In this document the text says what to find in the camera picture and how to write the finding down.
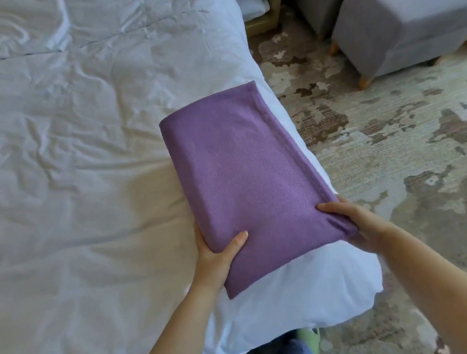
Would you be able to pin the person's left thumb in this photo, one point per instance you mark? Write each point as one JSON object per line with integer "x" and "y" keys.
{"x": 234, "y": 244}

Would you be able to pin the purple towel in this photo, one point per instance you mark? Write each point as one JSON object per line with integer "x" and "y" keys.
{"x": 247, "y": 181}

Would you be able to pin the person's left forearm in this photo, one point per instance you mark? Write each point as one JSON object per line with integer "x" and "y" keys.
{"x": 163, "y": 351}

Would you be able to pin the grey upholstered ottoman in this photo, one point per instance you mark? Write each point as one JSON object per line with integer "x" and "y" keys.
{"x": 406, "y": 13}

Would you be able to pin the person's right hand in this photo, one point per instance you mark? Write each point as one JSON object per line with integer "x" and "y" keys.
{"x": 363, "y": 225}

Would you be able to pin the person's right forearm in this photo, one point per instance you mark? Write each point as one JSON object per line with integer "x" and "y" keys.
{"x": 456, "y": 294}

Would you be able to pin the person's right thumb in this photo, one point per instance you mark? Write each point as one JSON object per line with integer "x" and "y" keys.
{"x": 337, "y": 211}

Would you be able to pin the white duvet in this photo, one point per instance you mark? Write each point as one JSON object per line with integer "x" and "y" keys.
{"x": 77, "y": 185}

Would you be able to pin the patterned beige brown carpet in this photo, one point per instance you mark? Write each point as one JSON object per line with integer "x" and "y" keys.
{"x": 408, "y": 148}

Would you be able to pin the light green slipper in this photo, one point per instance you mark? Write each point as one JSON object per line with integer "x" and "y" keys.
{"x": 311, "y": 340}

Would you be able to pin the person's left hand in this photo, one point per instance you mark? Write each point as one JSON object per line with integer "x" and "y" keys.
{"x": 211, "y": 265}

